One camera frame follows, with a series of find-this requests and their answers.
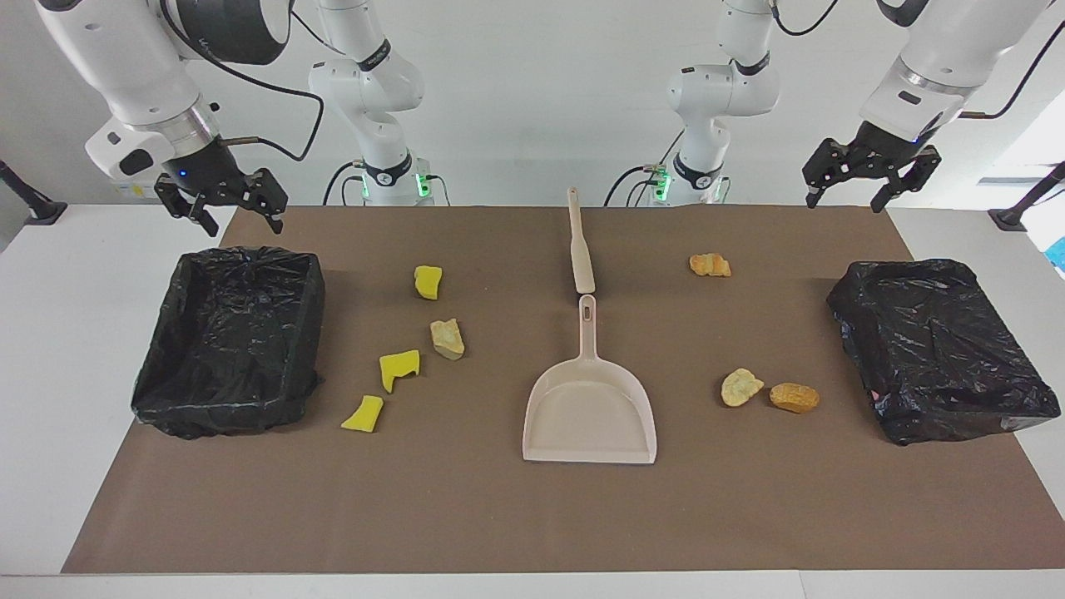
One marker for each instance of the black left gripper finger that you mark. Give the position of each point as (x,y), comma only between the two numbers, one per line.
(832,165)
(919,170)

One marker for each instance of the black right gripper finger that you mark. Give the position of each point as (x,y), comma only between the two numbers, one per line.
(266,195)
(190,206)

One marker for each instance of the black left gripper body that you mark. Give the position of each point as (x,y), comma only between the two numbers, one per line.
(878,151)

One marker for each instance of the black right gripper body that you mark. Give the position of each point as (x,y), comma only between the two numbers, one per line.
(206,173)

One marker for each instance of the striped croissant bread piece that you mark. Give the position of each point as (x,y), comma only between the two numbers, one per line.
(710,265)

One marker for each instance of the yellow sponge piece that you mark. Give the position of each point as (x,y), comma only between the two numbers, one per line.
(398,368)
(428,283)
(363,414)

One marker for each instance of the pale bread chunk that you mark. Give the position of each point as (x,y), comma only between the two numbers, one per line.
(448,339)

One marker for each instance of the brown bread roll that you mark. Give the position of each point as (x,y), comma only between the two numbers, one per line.
(794,398)

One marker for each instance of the pale yellow bread piece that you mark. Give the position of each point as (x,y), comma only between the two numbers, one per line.
(740,388)

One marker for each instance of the beige hand brush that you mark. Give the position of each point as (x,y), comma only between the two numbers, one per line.
(580,258)

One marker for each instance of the beige plastic dustpan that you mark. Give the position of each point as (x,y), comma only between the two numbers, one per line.
(586,416)

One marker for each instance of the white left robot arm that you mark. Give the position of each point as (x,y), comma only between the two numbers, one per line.
(940,58)

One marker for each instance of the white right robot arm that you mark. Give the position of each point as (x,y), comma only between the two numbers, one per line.
(116,66)

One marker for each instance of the bin with black bag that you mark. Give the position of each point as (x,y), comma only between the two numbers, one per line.
(940,349)
(233,341)

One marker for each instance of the white labelled box cluster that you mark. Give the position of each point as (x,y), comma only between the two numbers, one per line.
(133,192)

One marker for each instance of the blue object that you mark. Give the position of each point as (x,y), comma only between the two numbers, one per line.
(1058,254)

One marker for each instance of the brown table mat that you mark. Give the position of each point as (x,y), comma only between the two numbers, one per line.
(499,516)

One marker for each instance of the black camera stand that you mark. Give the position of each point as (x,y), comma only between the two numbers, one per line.
(46,212)
(1011,218)

